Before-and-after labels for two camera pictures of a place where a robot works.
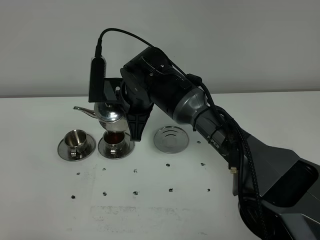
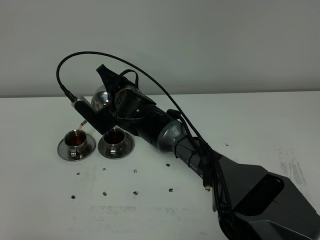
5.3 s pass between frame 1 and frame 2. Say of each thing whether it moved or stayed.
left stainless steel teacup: stayed
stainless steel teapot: moved
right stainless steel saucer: stayed
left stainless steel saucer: stayed
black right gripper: moved
